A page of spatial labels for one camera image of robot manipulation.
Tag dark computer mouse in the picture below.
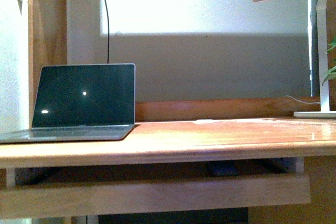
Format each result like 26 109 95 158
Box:
206 161 238 177

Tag wooden pull-out keyboard tray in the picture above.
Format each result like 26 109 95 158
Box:
1 174 311 219

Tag green plant leaves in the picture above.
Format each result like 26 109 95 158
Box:
322 36 336 84

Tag white round desk grommet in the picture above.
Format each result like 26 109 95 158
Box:
194 119 214 124

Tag grey open laptop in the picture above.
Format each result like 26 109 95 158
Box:
1 63 136 144

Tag white lamp cable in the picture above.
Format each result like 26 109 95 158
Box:
285 94 321 104

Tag wooden desk hutch frame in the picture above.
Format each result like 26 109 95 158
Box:
28 0 335 122

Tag black hanging cable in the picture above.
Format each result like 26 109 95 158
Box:
102 0 110 65

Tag white desk lamp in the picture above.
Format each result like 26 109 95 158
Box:
249 0 336 120

